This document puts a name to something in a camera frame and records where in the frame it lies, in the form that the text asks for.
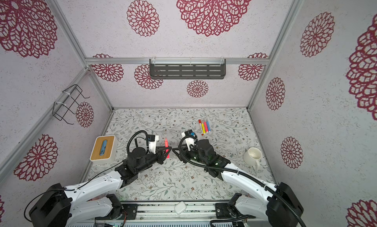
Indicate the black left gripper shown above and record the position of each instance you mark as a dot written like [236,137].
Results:
[160,154]

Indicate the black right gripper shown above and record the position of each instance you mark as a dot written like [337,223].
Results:
[185,152]

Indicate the pink highlighter pen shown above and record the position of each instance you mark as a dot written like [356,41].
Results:
[167,148]

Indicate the white pink-tip marker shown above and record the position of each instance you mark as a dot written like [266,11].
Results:
[200,122]

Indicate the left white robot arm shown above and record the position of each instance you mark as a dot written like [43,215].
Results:
[62,206]

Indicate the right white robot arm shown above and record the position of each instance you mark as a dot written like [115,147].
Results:
[276,204]

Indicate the white wooden-top tissue box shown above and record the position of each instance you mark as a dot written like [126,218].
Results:
[110,154]

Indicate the cream ceramic mug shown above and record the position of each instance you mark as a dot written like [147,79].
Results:
[252,157]

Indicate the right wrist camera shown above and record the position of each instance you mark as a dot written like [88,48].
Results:
[191,140]

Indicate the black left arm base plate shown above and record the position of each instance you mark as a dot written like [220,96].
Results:
[128,212]

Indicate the white pad on rail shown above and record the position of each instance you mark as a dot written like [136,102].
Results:
[180,208]

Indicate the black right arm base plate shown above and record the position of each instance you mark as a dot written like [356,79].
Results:
[226,211]

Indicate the dark metal wall shelf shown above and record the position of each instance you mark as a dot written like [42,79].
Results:
[187,70]

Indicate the black wire wall rack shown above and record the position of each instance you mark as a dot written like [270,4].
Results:
[63,107]

